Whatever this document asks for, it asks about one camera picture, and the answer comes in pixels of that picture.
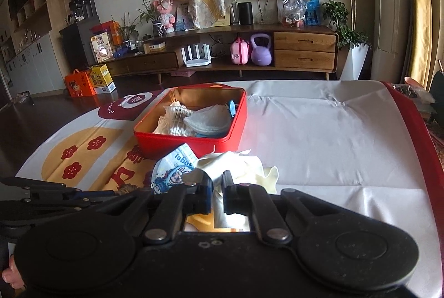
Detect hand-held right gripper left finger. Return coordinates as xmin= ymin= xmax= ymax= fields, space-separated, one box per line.
xmin=117 ymin=172 xmax=213 ymax=246

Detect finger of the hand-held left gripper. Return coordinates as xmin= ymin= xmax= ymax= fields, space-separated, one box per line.
xmin=0 ymin=177 xmax=76 ymax=197
xmin=0 ymin=191 xmax=123 ymax=216

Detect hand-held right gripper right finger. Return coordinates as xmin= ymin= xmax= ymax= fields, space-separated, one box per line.
xmin=221 ymin=170 xmax=334 ymax=246

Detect blue printed mask packet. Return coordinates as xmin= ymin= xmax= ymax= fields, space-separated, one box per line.
xmin=152 ymin=143 xmax=199 ymax=195

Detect red tin box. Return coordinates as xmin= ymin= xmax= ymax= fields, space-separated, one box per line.
xmin=133 ymin=84 xmax=248 ymax=160

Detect cotton swab pack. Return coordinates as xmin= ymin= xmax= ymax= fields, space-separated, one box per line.
xmin=163 ymin=101 xmax=196 ymax=138

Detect grey mesh pad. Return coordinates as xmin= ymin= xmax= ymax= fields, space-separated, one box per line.
xmin=183 ymin=104 xmax=233 ymax=138

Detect blue glove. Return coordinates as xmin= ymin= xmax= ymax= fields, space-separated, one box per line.
xmin=192 ymin=100 xmax=241 ymax=139

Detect person's left hand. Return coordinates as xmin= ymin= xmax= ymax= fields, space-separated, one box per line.
xmin=2 ymin=254 xmax=26 ymax=289

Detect printed white red tablecloth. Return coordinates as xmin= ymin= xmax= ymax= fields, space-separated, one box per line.
xmin=16 ymin=80 xmax=444 ymax=289

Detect orange gift bag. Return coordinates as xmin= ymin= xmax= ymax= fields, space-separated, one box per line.
xmin=65 ymin=69 xmax=97 ymax=98

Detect white storage cabinets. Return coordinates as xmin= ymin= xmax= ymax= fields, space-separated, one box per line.
xmin=0 ymin=31 xmax=67 ymax=101

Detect yellow carton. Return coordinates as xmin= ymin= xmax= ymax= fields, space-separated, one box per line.
xmin=88 ymin=64 xmax=117 ymax=94

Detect white router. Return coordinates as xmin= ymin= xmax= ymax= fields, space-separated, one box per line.
xmin=180 ymin=44 xmax=212 ymax=68

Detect dark wooden cabinet drawer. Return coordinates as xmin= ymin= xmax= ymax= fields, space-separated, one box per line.
xmin=127 ymin=53 xmax=180 ymax=73

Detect pink toy case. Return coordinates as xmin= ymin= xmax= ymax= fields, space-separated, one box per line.
xmin=231 ymin=38 xmax=251 ymax=66

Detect purple kettlebell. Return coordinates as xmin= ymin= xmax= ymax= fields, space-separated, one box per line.
xmin=250 ymin=34 xmax=273 ymax=67

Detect black cabinet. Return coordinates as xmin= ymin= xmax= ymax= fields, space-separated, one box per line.
xmin=59 ymin=18 xmax=101 ymax=72

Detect yellow white snack box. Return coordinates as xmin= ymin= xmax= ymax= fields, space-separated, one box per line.
xmin=91 ymin=35 xmax=112 ymax=64

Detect light wooden cabinet drawer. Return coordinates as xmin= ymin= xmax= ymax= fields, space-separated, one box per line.
xmin=275 ymin=50 xmax=336 ymax=67
xmin=274 ymin=32 xmax=337 ymax=53

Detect small wooden box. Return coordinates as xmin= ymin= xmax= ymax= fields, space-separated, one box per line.
xmin=143 ymin=42 xmax=167 ymax=55

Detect wooden television cabinet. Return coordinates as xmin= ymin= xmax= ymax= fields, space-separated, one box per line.
xmin=104 ymin=24 xmax=340 ymax=84

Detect potted plant striped pot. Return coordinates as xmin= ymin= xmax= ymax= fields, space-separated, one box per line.
xmin=137 ymin=0 xmax=166 ymax=37

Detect red gift boxes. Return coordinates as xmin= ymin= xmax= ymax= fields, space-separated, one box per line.
xmin=91 ymin=21 xmax=122 ymax=46

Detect blue picture box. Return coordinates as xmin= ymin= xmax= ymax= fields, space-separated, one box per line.
xmin=175 ymin=3 xmax=191 ymax=31

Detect small potted plant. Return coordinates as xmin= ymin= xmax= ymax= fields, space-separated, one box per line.
xmin=116 ymin=12 xmax=138 ymax=49

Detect black speaker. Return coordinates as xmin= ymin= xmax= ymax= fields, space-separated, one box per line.
xmin=238 ymin=2 xmax=254 ymax=26

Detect potted tree white planter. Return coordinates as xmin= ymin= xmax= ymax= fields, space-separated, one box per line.
xmin=310 ymin=0 xmax=373 ymax=81

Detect black coffee machine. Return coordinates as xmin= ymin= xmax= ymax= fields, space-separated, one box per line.
xmin=67 ymin=0 xmax=95 ymax=23

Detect pink plush doll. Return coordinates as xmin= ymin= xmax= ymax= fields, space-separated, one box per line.
xmin=156 ymin=0 xmax=178 ymax=34

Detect clear plastic bag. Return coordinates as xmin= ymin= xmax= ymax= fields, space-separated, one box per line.
xmin=282 ymin=0 xmax=308 ymax=28

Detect blue plastic bottle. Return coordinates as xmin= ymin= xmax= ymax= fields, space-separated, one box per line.
xmin=305 ymin=0 xmax=321 ymax=26

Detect white standing air conditioner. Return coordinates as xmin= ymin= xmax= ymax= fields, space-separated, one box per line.
xmin=369 ymin=0 xmax=415 ymax=81

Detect yellow curtain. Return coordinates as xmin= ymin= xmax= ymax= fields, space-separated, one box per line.
xmin=406 ymin=0 xmax=435 ymax=88

